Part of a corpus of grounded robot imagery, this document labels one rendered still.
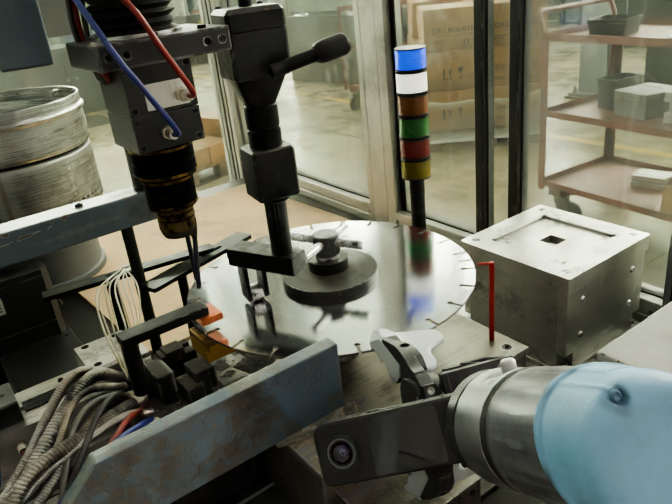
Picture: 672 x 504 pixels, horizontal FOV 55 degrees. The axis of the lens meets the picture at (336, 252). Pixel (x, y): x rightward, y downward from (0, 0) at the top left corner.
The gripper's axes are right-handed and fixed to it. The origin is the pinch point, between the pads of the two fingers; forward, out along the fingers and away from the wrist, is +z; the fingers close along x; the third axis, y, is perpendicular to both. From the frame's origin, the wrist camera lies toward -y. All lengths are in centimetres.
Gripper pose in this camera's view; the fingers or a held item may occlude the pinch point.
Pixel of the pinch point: (386, 412)
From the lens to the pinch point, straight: 63.1
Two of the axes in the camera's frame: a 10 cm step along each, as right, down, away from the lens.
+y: 9.5, -2.0, 2.4
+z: -2.1, 1.8, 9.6
